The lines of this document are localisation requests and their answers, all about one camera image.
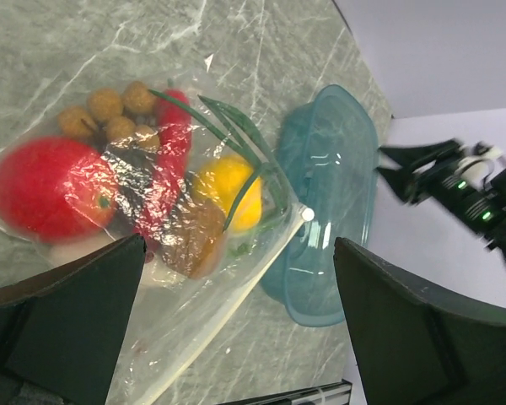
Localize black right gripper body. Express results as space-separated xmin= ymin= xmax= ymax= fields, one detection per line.
xmin=412 ymin=141 xmax=506 ymax=254

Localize aluminium frame rail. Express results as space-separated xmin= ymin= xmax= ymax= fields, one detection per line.
xmin=228 ymin=380 xmax=353 ymax=405

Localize longan bunch toy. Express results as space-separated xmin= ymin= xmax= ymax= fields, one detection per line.
xmin=57 ymin=81 xmax=160 ymax=153

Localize red toy chili pepper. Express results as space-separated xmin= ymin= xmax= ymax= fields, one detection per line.
xmin=135 ymin=98 xmax=192 ymax=251

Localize green toy long beans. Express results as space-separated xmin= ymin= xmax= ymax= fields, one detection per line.
xmin=150 ymin=89 xmax=291 ymax=234

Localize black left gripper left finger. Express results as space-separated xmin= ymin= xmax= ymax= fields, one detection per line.
xmin=0 ymin=235 xmax=146 ymax=404

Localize yellow toy lemon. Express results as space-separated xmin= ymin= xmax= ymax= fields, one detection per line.
xmin=193 ymin=154 xmax=262 ymax=232

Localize clear polka dot zip bag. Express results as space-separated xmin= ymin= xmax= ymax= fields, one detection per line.
xmin=0 ymin=71 xmax=309 ymax=404

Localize red toy apple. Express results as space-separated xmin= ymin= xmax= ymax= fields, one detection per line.
xmin=0 ymin=137 xmax=119 ymax=243

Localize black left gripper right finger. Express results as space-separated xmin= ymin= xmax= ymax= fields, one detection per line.
xmin=334 ymin=238 xmax=506 ymax=404

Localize white toy daikon radish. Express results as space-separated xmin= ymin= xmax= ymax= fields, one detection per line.
xmin=43 ymin=233 xmax=186 ymax=289

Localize teal transparent plastic container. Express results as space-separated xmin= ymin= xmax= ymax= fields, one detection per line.
xmin=261 ymin=84 xmax=379 ymax=327

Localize orange toy tangerine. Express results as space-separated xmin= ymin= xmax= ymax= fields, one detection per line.
xmin=161 ymin=198 xmax=226 ymax=279

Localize dark brown toy chestnut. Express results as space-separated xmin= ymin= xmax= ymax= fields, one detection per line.
xmin=102 ymin=146 xmax=156 ymax=234

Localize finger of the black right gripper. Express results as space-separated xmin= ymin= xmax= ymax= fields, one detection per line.
xmin=379 ymin=139 xmax=462 ymax=169
xmin=376 ymin=166 xmax=430 ymax=205

